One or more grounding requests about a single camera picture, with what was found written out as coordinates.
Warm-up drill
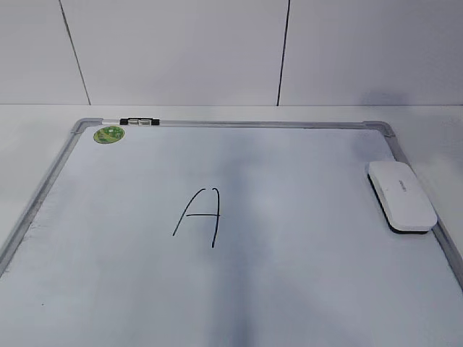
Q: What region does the white board eraser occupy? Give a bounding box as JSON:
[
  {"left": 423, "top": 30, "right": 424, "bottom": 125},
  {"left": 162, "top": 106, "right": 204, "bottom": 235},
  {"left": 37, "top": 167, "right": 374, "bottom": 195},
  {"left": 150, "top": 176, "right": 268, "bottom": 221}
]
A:
[{"left": 367, "top": 161, "right": 438, "bottom": 234}]

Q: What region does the black marker clip holder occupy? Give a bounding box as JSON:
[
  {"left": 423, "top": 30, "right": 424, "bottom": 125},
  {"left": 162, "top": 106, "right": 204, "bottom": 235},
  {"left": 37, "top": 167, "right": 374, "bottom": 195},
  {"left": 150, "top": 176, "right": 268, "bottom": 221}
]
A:
[{"left": 119, "top": 117, "right": 161, "bottom": 127}]

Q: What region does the round green magnet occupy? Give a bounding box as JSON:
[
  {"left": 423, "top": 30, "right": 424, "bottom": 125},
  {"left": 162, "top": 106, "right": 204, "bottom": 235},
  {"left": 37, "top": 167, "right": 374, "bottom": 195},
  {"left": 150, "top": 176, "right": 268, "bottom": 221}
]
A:
[{"left": 93, "top": 126, "right": 124, "bottom": 145}]

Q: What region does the white board with grey frame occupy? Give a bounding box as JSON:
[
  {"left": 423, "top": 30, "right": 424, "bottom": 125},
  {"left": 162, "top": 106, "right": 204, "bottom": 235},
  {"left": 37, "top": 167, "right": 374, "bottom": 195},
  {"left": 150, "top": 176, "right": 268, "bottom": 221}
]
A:
[{"left": 1, "top": 119, "right": 462, "bottom": 346}]

